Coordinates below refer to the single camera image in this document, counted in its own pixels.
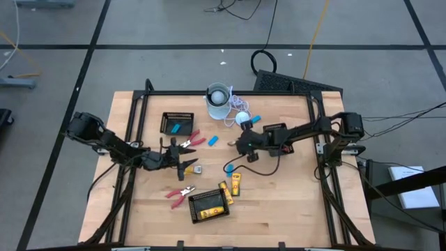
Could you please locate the yellow hanging cable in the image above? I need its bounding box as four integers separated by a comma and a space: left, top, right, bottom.
302, 0, 331, 79

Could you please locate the white floor cable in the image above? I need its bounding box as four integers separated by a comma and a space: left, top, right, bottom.
0, 0, 20, 70

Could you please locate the black perforated panel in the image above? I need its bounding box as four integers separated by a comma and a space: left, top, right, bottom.
252, 69, 344, 97

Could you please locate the left arm silver base plate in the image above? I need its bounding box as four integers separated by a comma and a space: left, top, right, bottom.
93, 140, 141, 155

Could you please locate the left arm base cable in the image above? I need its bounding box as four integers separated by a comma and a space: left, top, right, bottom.
86, 162, 118, 204

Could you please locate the clear plastic pitcher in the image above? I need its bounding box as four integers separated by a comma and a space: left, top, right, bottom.
204, 82, 233, 121

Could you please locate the black aluminium table frame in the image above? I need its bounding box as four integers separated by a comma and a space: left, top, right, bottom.
82, 78, 376, 251

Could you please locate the white coiled cord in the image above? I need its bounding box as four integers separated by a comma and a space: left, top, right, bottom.
222, 85, 252, 128

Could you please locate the black slotted plastic basket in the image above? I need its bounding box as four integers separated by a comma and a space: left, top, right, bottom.
262, 122, 295, 156
187, 188, 231, 225
160, 111, 195, 137

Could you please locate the white ball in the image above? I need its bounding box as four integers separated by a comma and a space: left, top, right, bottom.
210, 89, 226, 105

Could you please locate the black cable with coil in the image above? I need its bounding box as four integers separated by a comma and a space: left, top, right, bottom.
250, 0, 279, 76

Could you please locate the white round puck device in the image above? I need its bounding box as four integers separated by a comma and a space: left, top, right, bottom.
234, 111, 252, 126

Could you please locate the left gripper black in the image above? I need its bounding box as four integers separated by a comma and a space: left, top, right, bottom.
149, 137, 199, 182

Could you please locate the yellow crayon box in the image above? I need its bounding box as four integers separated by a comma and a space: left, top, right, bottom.
231, 172, 243, 197
199, 206, 226, 220
217, 180, 235, 206

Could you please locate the grey furniture foot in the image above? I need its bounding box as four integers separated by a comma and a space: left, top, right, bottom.
13, 0, 76, 9
0, 77, 38, 90

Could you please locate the black beam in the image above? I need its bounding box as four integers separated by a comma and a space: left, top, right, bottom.
365, 165, 446, 200

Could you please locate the black cable bundle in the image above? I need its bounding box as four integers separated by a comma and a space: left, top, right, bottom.
362, 100, 446, 139

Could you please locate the black caster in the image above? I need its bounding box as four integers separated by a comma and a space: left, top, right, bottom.
0, 108, 15, 132

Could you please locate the right arm silver base plate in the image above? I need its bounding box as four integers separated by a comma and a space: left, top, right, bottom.
315, 142, 367, 157

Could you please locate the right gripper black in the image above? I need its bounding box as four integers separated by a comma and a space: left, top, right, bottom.
236, 120, 271, 163

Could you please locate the right arm wrist cable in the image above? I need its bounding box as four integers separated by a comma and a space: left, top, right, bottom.
222, 144, 285, 177

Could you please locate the yellow floor cable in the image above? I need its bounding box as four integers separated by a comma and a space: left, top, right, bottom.
0, 31, 43, 79

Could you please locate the black cable with plug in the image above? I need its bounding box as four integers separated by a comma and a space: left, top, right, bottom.
203, 0, 261, 21

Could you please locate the white booklet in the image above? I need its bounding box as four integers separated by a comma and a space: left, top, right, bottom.
387, 165, 440, 210

